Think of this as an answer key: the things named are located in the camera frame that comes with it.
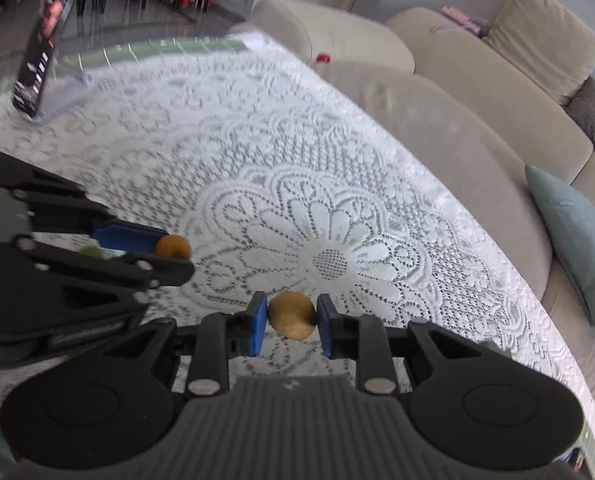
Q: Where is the beige cushion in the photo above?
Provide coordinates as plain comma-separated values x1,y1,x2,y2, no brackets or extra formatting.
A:
482,0,595,106

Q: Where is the tall black box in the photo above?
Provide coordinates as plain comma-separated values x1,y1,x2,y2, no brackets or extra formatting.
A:
10,0,74,121

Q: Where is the clear plastic holder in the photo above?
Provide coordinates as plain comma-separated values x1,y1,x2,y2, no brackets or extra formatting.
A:
31,71,96,127

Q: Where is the light blue cushion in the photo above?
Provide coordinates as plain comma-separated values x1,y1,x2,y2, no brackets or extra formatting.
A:
524,163,595,342

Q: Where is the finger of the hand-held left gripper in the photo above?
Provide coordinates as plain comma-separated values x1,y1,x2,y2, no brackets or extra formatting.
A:
16,236,196,322
0,148,169,252

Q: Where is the pink flat box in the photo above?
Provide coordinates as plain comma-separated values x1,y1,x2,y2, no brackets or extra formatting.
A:
441,5,484,29

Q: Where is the green checked cloth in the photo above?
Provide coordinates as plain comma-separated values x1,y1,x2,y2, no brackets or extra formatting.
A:
0,35,249,97

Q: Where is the beige sofa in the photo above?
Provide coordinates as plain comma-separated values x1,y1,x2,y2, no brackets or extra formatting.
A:
228,0,595,457

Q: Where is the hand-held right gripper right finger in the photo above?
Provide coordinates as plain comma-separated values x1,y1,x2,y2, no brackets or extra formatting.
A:
316,295,483,395

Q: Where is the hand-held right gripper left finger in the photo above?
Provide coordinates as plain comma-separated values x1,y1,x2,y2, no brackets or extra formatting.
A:
96,292,268,397

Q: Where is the white lace tablecloth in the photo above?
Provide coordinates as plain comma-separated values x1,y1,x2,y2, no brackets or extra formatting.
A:
0,30,595,461

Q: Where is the brown kiwi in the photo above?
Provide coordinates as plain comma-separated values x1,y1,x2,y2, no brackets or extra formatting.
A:
267,291,317,340
156,234,192,261

